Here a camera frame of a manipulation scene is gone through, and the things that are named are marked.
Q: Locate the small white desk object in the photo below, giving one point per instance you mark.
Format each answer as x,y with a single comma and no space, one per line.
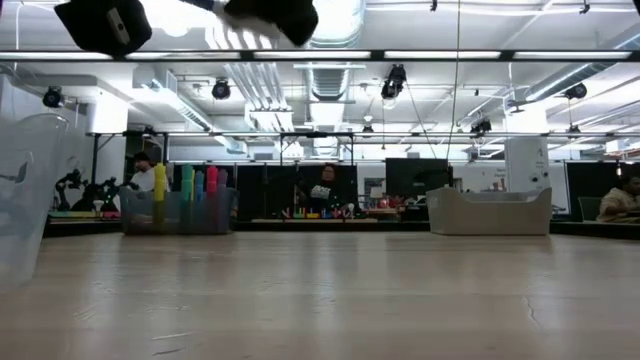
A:
350,207

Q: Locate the black background frame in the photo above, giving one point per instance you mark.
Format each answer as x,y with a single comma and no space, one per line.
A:
320,134

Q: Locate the white pillar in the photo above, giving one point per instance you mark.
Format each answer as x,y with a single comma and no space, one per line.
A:
527,165

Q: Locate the light blue highlighter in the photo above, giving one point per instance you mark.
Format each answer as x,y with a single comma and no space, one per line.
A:
199,185

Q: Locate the black overhead beam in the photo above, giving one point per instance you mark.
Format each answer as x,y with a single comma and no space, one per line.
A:
507,55

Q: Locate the black monitor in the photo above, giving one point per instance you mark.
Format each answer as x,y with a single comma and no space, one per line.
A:
415,177

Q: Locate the black hanging spotlight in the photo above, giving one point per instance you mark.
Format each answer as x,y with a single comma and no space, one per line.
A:
395,80
221,90
576,91
481,126
52,97

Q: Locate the grey office chair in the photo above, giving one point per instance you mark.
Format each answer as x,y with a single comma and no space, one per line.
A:
590,209

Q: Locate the black partition curtain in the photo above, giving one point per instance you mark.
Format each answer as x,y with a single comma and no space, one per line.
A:
580,180
260,190

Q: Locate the person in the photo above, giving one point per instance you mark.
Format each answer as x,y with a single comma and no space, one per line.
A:
322,192
145,177
620,202

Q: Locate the row of coloured blocks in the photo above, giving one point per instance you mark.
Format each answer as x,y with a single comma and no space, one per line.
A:
312,214
75,214

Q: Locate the yellow highlighter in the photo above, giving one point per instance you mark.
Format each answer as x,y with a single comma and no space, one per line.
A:
159,182

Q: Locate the clear plastic container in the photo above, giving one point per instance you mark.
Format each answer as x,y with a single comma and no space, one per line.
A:
25,210

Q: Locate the slim teal marker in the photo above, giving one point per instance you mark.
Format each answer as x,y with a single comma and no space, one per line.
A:
187,182

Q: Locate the purple highlighter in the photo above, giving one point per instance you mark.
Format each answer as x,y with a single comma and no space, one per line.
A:
222,179

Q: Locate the dark grey plastic bin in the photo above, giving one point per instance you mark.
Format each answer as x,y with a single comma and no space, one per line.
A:
175,222

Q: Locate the black metal table frame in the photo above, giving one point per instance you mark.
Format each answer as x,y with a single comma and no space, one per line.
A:
325,226

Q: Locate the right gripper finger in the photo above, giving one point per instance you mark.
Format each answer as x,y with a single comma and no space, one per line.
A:
290,17

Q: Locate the silver ventilation duct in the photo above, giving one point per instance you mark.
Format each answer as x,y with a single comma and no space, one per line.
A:
327,85

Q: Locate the slim red marker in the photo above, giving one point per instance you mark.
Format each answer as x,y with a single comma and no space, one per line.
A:
212,181

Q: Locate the light grey plastic bin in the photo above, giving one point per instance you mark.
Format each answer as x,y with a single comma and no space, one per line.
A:
490,215

